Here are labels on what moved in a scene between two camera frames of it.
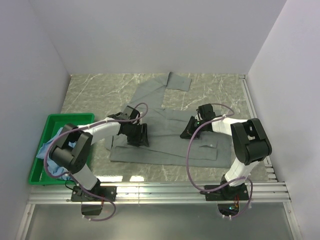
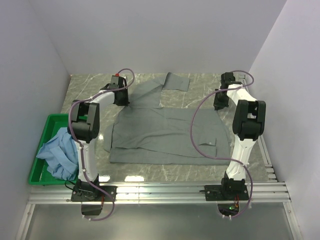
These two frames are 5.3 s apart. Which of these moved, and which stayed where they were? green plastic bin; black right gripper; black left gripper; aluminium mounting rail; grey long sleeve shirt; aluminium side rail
Moved: black right gripper; black left gripper
Stayed: aluminium side rail; aluminium mounting rail; grey long sleeve shirt; green plastic bin
